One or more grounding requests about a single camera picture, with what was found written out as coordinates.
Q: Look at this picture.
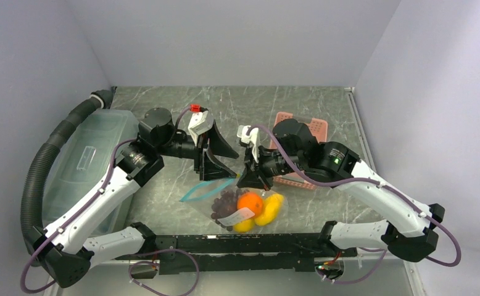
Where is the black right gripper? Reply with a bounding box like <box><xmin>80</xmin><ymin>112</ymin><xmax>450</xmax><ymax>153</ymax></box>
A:
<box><xmin>237</xmin><ymin>142</ymin><xmax>307</xmax><ymax>191</ymax></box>

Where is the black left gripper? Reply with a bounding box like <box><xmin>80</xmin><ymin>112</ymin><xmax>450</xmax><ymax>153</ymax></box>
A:
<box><xmin>157</xmin><ymin>120</ymin><xmax>238</xmax><ymax>181</ymax></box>

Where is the orange fruit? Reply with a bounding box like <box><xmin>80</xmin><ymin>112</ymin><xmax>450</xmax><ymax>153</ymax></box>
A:
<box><xmin>237</xmin><ymin>192</ymin><xmax>263</xmax><ymax>217</ymax></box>

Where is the yellow mango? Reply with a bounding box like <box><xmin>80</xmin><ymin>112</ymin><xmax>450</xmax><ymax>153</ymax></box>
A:
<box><xmin>254</xmin><ymin>194</ymin><xmax>284</xmax><ymax>226</ymax></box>

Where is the clear zip top bag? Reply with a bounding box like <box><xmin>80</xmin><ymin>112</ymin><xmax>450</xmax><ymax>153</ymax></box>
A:
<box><xmin>180</xmin><ymin>178</ymin><xmax>289</xmax><ymax>234</ymax></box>

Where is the dark red grape bunch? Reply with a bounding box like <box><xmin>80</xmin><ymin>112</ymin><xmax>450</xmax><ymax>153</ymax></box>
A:
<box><xmin>210</xmin><ymin>187</ymin><xmax>242</xmax><ymax>232</ymax></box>

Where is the yellow lemon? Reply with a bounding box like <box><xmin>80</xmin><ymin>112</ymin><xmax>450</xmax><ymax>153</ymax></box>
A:
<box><xmin>233</xmin><ymin>219</ymin><xmax>255</xmax><ymax>233</ymax></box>

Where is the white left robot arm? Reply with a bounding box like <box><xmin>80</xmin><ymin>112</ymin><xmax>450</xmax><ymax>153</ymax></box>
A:
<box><xmin>21</xmin><ymin>105</ymin><xmax>238</xmax><ymax>288</ymax></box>

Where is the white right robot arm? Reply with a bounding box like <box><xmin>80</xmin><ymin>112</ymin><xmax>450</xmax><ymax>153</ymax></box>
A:
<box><xmin>237</xmin><ymin>118</ymin><xmax>445</xmax><ymax>262</ymax></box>

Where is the pink perforated plastic basket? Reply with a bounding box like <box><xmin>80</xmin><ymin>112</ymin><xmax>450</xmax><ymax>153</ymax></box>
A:
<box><xmin>270</xmin><ymin>111</ymin><xmax>329</xmax><ymax>191</ymax></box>

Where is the clear plastic storage bin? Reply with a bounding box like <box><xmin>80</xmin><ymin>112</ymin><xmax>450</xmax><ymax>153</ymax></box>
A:
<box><xmin>42</xmin><ymin>109</ymin><xmax>138</xmax><ymax>226</ymax></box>

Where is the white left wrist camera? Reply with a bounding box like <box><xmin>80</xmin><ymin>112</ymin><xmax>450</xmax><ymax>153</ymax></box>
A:
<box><xmin>188</xmin><ymin>104</ymin><xmax>215</xmax><ymax>144</ymax></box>

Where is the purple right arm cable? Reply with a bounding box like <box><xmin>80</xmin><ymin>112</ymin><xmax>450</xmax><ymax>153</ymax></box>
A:
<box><xmin>246</xmin><ymin>124</ymin><xmax>462</xmax><ymax>268</ymax></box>

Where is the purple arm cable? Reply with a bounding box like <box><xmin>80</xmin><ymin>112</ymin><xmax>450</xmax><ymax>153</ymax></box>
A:
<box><xmin>19</xmin><ymin>107</ymin><xmax>194</xmax><ymax>294</ymax></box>
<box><xmin>246</xmin><ymin>124</ymin><xmax>462</xmax><ymax>268</ymax></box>

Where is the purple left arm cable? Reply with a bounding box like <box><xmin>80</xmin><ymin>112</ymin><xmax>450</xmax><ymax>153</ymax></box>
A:
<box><xmin>19</xmin><ymin>107</ymin><xmax>194</xmax><ymax>294</ymax></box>

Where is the aluminium frame rail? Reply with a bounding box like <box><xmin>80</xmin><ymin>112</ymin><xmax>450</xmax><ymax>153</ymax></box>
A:
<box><xmin>344</xmin><ymin>86</ymin><xmax>427</xmax><ymax>296</ymax></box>

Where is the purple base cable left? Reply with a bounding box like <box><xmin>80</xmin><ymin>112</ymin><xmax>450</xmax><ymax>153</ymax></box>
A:
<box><xmin>128</xmin><ymin>247</ymin><xmax>202</xmax><ymax>296</ymax></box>

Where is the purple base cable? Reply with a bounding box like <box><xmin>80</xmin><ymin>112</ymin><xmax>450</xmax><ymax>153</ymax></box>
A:
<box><xmin>128</xmin><ymin>247</ymin><xmax>202</xmax><ymax>296</ymax></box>
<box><xmin>317</xmin><ymin>249</ymin><xmax>388</xmax><ymax>286</ymax></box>

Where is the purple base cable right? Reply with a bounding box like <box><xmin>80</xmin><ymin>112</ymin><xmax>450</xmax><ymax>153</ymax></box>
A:
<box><xmin>317</xmin><ymin>249</ymin><xmax>388</xmax><ymax>286</ymax></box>

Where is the black corrugated hose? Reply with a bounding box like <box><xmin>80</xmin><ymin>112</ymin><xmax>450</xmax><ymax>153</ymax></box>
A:
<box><xmin>20</xmin><ymin>86</ymin><xmax>117</xmax><ymax>242</ymax></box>

